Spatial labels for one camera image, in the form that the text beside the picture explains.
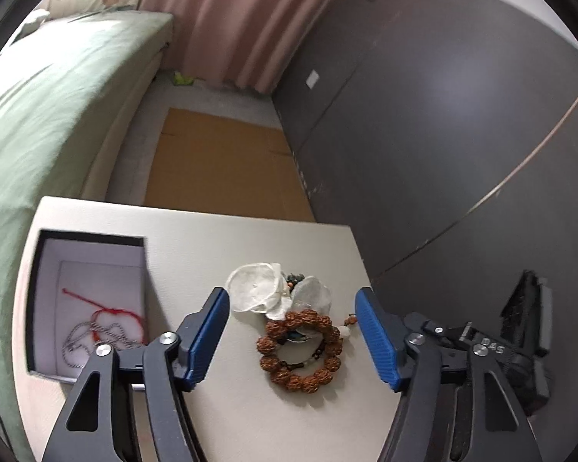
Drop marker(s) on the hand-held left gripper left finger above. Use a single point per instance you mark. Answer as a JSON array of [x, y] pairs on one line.
[[207, 332]]

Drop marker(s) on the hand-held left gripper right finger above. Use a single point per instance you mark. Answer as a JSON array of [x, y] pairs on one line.
[[378, 337]]

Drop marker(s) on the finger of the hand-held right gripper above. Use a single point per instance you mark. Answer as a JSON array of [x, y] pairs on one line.
[[447, 334]]

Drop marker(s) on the black jewelry box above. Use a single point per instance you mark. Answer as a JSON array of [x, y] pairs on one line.
[[92, 274]]

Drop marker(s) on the white side table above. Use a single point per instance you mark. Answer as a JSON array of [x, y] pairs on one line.
[[221, 250]]

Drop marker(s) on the flat brown cardboard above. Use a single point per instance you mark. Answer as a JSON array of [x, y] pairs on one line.
[[221, 168]]

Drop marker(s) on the small green toy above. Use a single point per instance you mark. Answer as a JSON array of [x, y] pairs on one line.
[[183, 78]]

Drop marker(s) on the bed with green sheet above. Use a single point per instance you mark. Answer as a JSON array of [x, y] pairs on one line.
[[39, 120]]

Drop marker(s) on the pink curtain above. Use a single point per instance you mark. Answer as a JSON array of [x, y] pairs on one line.
[[241, 19]]

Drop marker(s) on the floral cloth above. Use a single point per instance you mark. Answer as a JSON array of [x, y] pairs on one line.
[[92, 0]]

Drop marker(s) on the white wall socket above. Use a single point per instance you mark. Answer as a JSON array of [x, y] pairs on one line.
[[312, 79]]

